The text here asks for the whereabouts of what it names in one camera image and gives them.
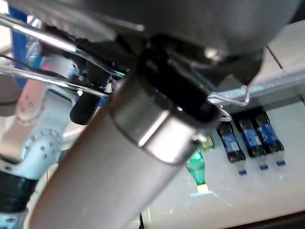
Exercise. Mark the black shelf board clear rail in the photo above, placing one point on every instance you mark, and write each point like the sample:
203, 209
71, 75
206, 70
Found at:
274, 88

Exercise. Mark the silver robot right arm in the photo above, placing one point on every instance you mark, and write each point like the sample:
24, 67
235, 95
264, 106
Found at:
40, 143

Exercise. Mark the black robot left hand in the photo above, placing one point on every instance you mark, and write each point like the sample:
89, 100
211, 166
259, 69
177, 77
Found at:
107, 167

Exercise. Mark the blue plastic shopping basket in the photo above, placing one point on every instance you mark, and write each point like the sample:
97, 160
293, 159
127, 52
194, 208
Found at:
16, 47

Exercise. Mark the green Sprite bottle yellow cap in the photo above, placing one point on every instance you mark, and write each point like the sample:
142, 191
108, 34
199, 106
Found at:
196, 167

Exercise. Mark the Pepsi cola bottle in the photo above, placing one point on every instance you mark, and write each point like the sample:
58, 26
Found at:
232, 145
269, 133
251, 140

